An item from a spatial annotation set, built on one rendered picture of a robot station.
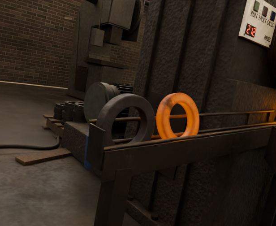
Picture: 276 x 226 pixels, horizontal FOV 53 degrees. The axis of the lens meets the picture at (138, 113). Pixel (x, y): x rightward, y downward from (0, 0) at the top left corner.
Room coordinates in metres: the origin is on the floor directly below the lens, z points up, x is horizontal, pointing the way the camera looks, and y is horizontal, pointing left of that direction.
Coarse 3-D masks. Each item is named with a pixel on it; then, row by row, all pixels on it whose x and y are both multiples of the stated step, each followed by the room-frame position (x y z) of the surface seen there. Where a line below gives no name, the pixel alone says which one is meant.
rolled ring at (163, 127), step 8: (168, 96) 0.92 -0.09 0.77; (176, 96) 0.92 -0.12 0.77; (184, 96) 0.95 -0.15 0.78; (160, 104) 0.90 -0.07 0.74; (168, 104) 0.89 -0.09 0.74; (184, 104) 0.96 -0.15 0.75; (192, 104) 0.97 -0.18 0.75; (160, 112) 0.88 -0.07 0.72; (168, 112) 0.89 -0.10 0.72; (192, 112) 0.97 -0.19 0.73; (160, 120) 0.87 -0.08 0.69; (168, 120) 0.88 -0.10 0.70; (192, 120) 0.97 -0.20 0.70; (160, 128) 0.87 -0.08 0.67; (168, 128) 0.88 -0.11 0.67; (192, 128) 0.96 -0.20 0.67; (160, 136) 0.89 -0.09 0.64; (168, 136) 0.87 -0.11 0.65; (176, 136) 0.89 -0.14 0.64
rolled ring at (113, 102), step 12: (120, 96) 0.73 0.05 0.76; (132, 96) 0.74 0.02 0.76; (108, 108) 0.70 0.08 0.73; (120, 108) 0.72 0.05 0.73; (144, 108) 0.77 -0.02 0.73; (108, 120) 0.70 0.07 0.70; (144, 120) 0.79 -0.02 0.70; (108, 132) 0.71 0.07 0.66; (144, 132) 0.79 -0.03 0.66; (108, 144) 0.71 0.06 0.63
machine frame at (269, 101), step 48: (192, 0) 1.45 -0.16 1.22; (240, 0) 1.26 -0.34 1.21; (144, 48) 1.70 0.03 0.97; (192, 48) 1.42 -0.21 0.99; (240, 48) 1.28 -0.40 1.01; (144, 96) 1.61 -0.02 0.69; (192, 96) 1.37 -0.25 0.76; (240, 96) 1.24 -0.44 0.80; (144, 192) 1.52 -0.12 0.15; (192, 192) 1.27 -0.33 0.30; (240, 192) 1.39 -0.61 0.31
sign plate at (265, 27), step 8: (248, 0) 1.24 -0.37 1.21; (256, 0) 1.26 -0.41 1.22; (248, 8) 1.24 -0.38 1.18; (272, 8) 1.36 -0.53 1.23; (248, 16) 1.24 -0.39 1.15; (256, 16) 1.28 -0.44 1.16; (264, 16) 1.32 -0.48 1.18; (248, 24) 1.25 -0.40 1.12; (256, 24) 1.29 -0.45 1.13; (264, 24) 1.34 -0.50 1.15; (272, 24) 1.39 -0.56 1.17; (240, 32) 1.25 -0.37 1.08; (248, 32) 1.26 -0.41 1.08; (256, 32) 1.30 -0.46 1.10; (264, 32) 1.35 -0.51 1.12; (272, 32) 1.40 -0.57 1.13; (256, 40) 1.32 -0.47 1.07; (264, 40) 1.36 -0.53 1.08
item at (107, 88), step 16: (96, 96) 2.18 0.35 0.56; (112, 96) 2.12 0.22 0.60; (96, 112) 2.16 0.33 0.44; (128, 112) 2.21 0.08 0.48; (64, 128) 2.45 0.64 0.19; (80, 128) 2.31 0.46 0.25; (112, 128) 2.37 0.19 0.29; (64, 144) 2.41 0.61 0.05; (80, 144) 2.20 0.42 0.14; (80, 160) 2.17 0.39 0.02
